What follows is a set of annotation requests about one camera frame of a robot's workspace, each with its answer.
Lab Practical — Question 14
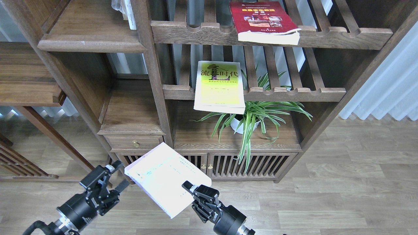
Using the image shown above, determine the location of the green spider plant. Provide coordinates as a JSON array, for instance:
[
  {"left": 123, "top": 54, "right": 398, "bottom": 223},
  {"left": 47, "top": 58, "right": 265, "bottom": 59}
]
[{"left": 193, "top": 65, "right": 313, "bottom": 171}]

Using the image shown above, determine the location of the small wooden drawer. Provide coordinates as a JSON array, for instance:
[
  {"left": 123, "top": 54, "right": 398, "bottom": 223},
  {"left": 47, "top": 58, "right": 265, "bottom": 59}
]
[{"left": 104, "top": 135, "right": 163, "bottom": 150}]

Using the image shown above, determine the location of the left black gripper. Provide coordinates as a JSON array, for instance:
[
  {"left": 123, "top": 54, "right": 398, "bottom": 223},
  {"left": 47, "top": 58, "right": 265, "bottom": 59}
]
[{"left": 56, "top": 160, "right": 130, "bottom": 233}]

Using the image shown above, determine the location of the white plant pot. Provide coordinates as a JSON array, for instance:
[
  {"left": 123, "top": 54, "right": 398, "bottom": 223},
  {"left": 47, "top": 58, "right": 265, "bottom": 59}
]
[{"left": 230, "top": 114, "right": 261, "bottom": 135}]

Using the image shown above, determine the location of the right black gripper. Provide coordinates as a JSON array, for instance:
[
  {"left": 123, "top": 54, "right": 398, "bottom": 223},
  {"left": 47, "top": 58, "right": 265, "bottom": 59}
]
[{"left": 182, "top": 180, "right": 255, "bottom": 235}]

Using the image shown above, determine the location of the white object on upper shelf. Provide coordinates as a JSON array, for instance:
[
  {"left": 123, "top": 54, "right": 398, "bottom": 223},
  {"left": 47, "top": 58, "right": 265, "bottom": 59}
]
[{"left": 111, "top": 0, "right": 137, "bottom": 30}]

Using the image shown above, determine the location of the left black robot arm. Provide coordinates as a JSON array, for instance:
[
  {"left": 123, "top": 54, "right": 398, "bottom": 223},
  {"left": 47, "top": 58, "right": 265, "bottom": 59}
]
[{"left": 23, "top": 160, "right": 130, "bottom": 235}]

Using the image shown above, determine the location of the white curtain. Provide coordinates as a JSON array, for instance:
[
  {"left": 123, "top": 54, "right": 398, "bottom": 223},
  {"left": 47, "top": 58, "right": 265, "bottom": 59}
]
[{"left": 339, "top": 23, "right": 418, "bottom": 121}]

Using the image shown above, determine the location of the white lavender paperback book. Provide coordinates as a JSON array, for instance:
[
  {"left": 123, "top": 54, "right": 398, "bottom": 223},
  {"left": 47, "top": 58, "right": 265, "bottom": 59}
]
[{"left": 124, "top": 143, "right": 212, "bottom": 218}]

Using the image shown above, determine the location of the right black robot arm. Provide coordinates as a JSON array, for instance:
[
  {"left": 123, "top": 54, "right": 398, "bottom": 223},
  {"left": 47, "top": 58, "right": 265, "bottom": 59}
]
[{"left": 182, "top": 180, "right": 255, "bottom": 235}]

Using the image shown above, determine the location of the right slatted cabinet door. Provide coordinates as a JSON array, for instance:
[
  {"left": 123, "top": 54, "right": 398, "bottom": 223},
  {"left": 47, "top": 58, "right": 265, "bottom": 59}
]
[{"left": 206, "top": 153, "right": 297, "bottom": 180}]

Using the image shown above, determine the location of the dark wooden bookshelf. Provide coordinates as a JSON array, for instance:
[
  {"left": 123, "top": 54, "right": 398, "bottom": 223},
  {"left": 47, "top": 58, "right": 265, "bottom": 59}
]
[{"left": 1, "top": 0, "right": 417, "bottom": 183}]

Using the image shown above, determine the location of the red paperback book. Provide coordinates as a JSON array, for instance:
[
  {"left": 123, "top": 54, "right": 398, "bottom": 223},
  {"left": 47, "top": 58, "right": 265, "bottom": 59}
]
[{"left": 229, "top": 1, "right": 300, "bottom": 46}]

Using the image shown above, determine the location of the yellow green paperback book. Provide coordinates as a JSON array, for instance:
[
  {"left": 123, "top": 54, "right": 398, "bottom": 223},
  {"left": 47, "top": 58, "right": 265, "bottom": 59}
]
[{"left": 194, "top": 61, "right": 245, "bottom": 115}]

